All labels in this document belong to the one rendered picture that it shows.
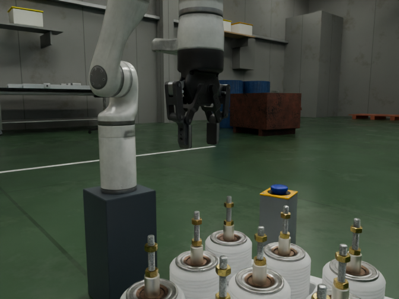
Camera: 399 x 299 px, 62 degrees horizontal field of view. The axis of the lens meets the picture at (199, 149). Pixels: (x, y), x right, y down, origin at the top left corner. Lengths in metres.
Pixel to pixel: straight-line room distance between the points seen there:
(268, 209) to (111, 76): 0.48
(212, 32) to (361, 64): 11.44
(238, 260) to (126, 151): 0.38
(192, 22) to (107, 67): 0.34
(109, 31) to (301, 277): 0.64
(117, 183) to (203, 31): 0.47
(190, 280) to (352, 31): 11.83
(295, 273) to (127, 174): 0.46
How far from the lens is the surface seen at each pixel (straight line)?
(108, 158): 0.85
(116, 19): 0.81
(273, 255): 0.65
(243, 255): 0.69
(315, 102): 11.04
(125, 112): 0.84
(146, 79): 8.03
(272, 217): 0.81
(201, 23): 0.53
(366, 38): 11.99
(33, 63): 7.08
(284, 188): 0.80
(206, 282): 0.59
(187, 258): 0.63
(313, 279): 0.74
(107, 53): 0.82
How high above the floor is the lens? 0.53
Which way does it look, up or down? 8 degrees down
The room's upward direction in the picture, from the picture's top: straight up
